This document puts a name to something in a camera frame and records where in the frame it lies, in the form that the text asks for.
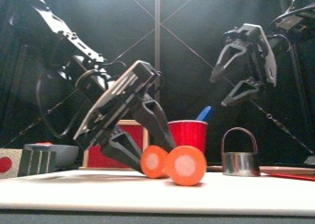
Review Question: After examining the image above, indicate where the grey bowl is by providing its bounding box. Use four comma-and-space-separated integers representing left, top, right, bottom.
23, 143, 80, 170

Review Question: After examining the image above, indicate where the thin diagonal brace wire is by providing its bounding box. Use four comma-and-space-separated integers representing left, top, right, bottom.
0, 0, 206, 148
118, 0, 315, 156

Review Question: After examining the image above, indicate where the white block with red dot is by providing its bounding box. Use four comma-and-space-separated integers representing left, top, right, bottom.
0, 147, 23, 180

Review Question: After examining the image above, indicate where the beige plastic tray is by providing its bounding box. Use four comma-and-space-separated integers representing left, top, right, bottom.
206, 165, 315, 177

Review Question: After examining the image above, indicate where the red plastic cup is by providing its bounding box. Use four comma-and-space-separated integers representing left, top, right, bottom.
166, 120, 209, 157

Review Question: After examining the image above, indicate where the dark green ribbed toy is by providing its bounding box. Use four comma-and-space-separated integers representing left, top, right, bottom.
17, 148, 57, 177

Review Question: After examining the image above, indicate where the white cutting board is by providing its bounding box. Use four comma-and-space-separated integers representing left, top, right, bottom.
0, 169, 315, 218

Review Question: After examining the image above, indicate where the vertical metal frame pole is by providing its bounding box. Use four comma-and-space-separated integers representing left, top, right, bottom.
153, 0, 162, 103

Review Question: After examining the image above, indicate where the silver metal cup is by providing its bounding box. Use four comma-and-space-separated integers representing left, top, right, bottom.
220, 126, 261, 177

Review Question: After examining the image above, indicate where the wooden box with red panel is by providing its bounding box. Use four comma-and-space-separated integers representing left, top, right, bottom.
81, 119, 149, 171

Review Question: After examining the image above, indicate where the red toy knife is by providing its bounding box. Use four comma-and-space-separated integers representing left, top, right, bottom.
268, 171, 315, 183

